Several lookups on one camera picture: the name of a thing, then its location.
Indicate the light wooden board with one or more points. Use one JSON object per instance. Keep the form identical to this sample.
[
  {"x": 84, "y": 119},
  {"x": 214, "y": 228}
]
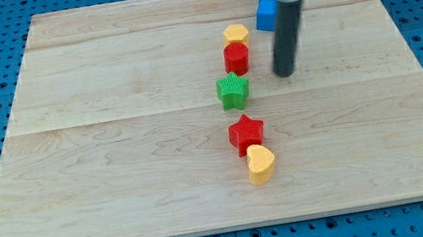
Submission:
[{"x": 116, "y": 129}]

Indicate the red star block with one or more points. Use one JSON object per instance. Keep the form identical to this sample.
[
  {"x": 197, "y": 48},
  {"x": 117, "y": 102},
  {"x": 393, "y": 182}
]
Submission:
[{"x": 247, "y": 131}]

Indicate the yellow hexagon block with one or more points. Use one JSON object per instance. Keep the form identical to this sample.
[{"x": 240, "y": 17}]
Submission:
[{"x": 236, "y": 33}]

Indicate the yellow heart block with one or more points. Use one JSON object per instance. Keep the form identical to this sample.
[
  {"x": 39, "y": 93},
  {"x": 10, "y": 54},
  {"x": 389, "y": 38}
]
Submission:
[{"x": 260, "y": 163}]

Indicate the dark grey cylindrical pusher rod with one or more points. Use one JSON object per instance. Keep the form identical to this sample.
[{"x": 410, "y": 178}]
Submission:
[{"x": 286, "y": 37}]

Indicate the red cylinder block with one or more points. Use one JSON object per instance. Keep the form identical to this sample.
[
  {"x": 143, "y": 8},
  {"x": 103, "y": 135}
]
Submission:
[{"x": 236, "y": 58}]

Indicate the green star block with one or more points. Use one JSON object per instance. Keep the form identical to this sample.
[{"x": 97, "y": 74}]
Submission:
[{"x": 233, "y": 91}]

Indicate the blue block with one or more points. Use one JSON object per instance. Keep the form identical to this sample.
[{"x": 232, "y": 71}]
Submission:
[{"x": 266, "y": 15}]

